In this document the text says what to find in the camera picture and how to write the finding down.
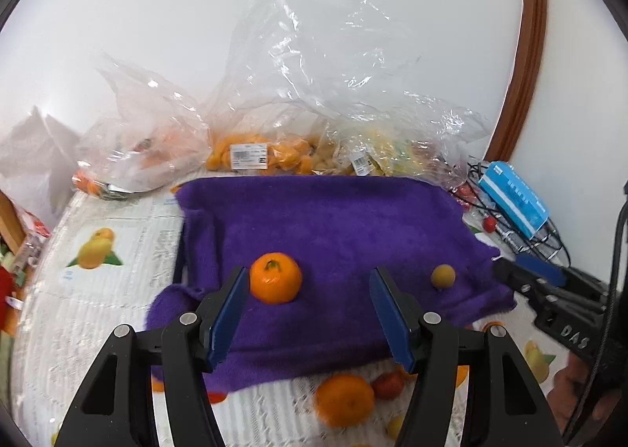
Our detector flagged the clear plastic bag of mandarins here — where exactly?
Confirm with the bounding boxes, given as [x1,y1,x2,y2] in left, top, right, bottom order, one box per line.
[73,54,212,202]

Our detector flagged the clear plastic bag of kumquats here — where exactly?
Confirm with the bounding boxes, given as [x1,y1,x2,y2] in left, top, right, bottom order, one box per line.
[203,0,423,178]

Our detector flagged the brown wooden door frame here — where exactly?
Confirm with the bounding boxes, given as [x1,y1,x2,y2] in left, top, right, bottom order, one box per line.
[483,0,548,163]

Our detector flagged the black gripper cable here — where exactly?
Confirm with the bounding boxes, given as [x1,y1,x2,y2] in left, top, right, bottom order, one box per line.
[562,179,628,445]

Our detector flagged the white plastic bag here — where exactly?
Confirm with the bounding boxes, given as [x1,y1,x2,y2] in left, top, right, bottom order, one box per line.
[0,106,82,227]

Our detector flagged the red paper bag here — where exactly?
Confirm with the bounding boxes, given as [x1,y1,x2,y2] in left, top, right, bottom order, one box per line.
[0,265,20,337]

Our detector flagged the orange mandarin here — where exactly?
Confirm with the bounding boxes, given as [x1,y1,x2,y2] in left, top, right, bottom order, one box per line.
[314,372,376,428]
[249,252,302,304]

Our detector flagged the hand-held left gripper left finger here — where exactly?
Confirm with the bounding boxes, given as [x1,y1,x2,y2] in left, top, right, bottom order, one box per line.
[51,266,251,447]

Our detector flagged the bag of cherry tomatoes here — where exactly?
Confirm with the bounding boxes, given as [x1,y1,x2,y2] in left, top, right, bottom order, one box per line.
[444,167,491,212]

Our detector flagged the purple towel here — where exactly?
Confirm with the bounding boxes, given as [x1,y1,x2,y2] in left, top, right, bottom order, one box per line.
[146,175,518,391]

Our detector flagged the black cables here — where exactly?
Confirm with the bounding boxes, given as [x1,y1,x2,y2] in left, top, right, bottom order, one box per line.
[461,157,572,266]

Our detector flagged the blue tissue box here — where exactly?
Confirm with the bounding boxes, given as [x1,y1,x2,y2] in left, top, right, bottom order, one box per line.
[478,161,551,239]

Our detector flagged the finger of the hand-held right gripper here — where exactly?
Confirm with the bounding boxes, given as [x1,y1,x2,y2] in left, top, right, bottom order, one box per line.
[513,252,609,303]
[492,258,565,310]

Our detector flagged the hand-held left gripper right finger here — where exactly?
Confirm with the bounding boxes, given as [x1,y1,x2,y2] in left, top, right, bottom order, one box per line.
[369,266,565,447]

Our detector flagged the clear bag of yellow fruit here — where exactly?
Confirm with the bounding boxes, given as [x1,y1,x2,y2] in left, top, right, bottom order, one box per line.
[319,88,491,183]

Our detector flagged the person's right hand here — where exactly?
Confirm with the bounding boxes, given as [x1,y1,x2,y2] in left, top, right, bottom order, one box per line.
[547,354,624,431]

